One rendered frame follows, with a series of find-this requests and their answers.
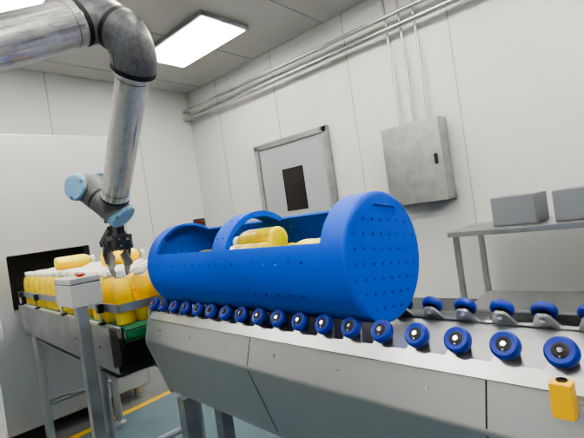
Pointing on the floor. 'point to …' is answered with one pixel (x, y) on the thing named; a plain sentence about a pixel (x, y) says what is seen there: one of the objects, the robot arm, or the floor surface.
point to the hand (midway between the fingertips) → (119, 272)
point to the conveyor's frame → (112, 346)
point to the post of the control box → (89, 372)
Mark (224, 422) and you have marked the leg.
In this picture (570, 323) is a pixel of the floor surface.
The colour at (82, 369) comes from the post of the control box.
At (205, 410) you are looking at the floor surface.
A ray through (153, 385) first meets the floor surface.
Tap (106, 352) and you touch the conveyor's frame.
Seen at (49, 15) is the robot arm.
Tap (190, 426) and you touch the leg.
